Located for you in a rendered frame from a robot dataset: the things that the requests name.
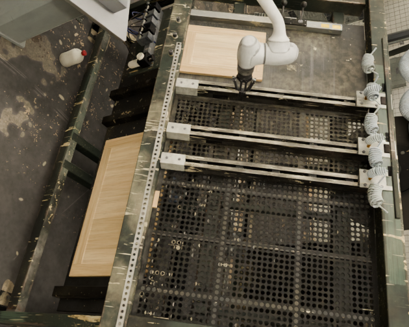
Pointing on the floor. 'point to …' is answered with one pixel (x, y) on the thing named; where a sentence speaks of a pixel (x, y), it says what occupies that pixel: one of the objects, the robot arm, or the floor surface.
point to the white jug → (72, 57)
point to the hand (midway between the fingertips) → (241, 94)
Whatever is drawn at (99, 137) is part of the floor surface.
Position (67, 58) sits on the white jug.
